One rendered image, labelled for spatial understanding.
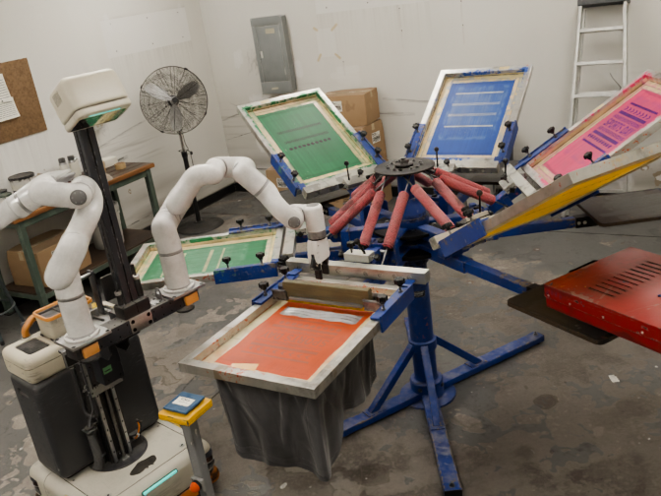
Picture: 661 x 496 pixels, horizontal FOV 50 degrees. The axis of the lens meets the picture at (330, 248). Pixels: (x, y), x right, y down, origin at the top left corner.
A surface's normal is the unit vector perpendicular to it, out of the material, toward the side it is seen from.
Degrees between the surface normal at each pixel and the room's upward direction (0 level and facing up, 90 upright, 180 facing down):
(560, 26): 90
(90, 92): 64
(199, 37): 90
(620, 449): 0
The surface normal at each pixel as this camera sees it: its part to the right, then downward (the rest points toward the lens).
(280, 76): -0.49, 0.37
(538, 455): -0.14, -0.92
